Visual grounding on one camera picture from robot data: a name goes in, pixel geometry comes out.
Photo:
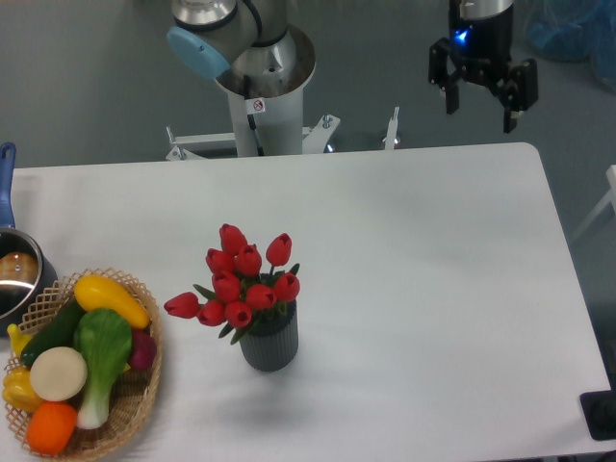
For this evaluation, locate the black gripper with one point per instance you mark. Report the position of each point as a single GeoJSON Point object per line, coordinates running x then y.
{"type": "Point", "coordinates": [480, 39]}

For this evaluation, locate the red tulip bouquet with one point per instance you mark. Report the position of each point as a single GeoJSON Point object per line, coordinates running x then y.
{"type": "Point", "coordinates": [252, 292]}

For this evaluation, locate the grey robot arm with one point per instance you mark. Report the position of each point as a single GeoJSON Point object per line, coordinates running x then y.
{"type": "Point", "coordinates": [250, 49]}

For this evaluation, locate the dark grey ribbed vase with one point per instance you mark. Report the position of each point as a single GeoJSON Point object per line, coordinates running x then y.
{"type": "Point", "coordinates": [273, 344]}

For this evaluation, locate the blue plastic bag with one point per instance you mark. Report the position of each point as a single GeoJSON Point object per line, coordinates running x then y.
{"type": "Point", "coordinates": [575, 31]}

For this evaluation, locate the black device at table edge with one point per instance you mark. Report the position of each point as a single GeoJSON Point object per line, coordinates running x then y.
{"type": "Point", "coordinates": [599, 412]}

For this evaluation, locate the purple red radish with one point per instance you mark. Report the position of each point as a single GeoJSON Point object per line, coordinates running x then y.
{"type": "Point", "coordinates": [143, 351]}

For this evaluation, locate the yellow squash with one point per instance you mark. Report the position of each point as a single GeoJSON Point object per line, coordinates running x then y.
{"type": "Point", "coordinates": [95, 291]}

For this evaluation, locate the green bok choy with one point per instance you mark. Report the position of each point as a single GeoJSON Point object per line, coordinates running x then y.
{"type": "Point", "coordinates": [104, 339]}

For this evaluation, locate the woven wicker basket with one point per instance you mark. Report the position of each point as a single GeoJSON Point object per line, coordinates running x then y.
{"type": "Point", "coordinates": [132, 397]}

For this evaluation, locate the dark green cucumber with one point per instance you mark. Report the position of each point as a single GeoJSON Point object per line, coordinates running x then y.
{"type": "Point", "coordinates": [58, 332]}

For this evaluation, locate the white round radish slice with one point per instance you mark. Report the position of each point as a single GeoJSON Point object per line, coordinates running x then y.
{"type": "Point", "coordinates": [58, 374]}

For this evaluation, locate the yellow banana tip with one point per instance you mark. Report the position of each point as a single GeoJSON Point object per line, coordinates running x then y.
{"type": "Point", "coordinates": [18, 339]}

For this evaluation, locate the orange fruit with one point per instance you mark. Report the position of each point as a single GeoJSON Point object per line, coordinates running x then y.
{"type": "Point", "coordinates": [51, 427]}

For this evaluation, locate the yellow bell pepper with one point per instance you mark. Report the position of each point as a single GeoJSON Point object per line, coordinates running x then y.
{"type": "Point", "coordinates": [18, 391]}

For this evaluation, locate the white frame at right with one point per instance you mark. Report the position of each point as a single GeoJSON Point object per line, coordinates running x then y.
{"type": "Point", "coordinates": [601, 214]}

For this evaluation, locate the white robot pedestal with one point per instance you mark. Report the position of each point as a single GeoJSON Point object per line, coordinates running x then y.
{"type": "Point", "coordinates": [261, 126]}

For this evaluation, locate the blue handled saucepan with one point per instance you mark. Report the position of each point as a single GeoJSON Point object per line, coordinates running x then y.
{"type": "Point", "coordinates": [25, 270]}

